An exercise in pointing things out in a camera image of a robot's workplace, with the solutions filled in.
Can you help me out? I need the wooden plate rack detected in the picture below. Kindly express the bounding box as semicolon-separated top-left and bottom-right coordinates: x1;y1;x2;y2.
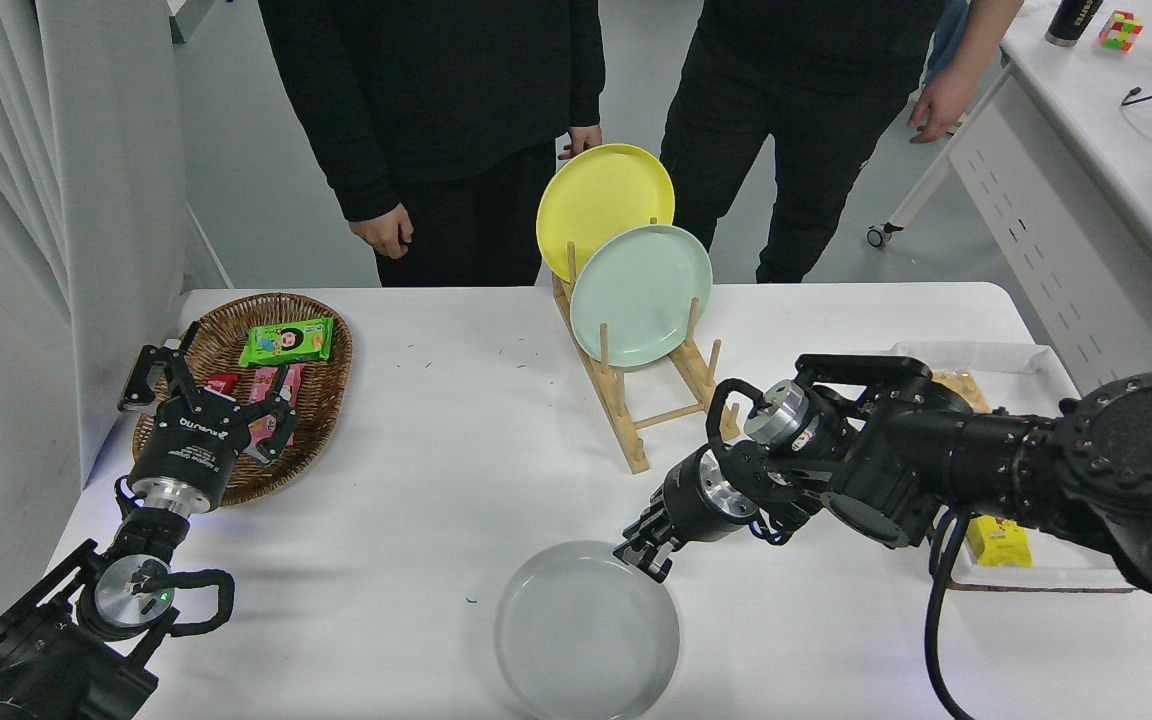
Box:
549;240;742;475

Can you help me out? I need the person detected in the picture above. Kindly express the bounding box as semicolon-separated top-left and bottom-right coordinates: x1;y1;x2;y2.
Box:
258;0;605;288
921;0;974;136
658;0;1025;284

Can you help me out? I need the person's left hand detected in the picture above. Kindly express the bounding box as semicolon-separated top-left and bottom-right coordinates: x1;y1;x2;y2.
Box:
557;124;603;163
907;65;979;144

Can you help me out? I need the mint green plate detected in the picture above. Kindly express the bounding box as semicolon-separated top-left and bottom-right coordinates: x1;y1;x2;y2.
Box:
569;224;714;369

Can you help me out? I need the colourful puzzle cube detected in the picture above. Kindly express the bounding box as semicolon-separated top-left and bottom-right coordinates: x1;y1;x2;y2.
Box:
1098;10;1144;51

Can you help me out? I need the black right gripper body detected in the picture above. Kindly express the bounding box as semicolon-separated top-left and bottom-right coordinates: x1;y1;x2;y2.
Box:
656;448;737;548

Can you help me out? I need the white rectangular tray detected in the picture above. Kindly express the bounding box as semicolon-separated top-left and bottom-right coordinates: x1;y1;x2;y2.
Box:
883;342;1142;593

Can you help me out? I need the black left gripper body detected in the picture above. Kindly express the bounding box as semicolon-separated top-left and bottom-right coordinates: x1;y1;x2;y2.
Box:
131;390;250;494

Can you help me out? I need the grey furniture corner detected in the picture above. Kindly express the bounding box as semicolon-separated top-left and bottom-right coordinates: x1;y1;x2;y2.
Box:
168;0;235;46

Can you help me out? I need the yellow plate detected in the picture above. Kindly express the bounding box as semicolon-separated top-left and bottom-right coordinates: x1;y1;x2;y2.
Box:
536;143;676;284

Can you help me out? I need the yellow snack pack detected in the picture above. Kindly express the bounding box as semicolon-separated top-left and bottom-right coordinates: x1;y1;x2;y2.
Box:
966;515;1034;569

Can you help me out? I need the brown wicker basket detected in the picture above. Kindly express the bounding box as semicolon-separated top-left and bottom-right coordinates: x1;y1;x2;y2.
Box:
133;292;354;508

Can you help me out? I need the grey plate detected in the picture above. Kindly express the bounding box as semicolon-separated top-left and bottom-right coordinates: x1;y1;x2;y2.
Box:
494;540;681;720

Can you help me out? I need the black tumbler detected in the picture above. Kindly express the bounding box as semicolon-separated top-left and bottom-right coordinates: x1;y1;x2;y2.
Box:
1045;0;1104;48

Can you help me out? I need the white side desk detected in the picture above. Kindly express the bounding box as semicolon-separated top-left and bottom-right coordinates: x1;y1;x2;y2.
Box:
866;0;1152;401

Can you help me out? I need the pink snack bar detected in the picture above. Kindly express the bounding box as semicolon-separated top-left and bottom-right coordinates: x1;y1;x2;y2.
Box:
246;364;305;448

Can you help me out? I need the clear pack of beige crackers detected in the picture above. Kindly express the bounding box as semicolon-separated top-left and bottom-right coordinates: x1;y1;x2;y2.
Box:
931;370;992;413

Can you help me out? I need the person's right hand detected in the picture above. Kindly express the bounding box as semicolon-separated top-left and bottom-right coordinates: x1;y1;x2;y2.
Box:
349;203;414;261

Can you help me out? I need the green snack pack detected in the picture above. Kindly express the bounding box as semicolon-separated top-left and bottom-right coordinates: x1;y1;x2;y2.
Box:
238;317;335;369

